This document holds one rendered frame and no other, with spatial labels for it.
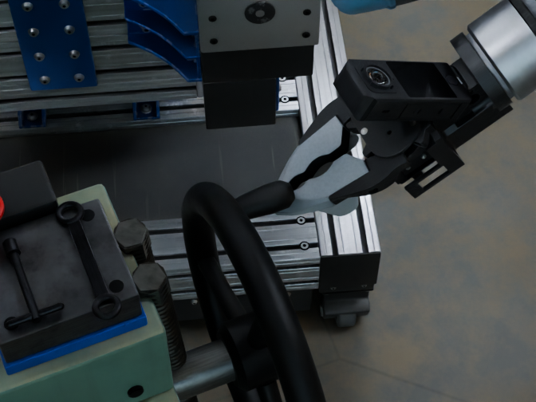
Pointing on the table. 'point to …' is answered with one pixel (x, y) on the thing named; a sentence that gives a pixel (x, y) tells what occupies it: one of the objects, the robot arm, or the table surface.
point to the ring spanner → (88, 261)
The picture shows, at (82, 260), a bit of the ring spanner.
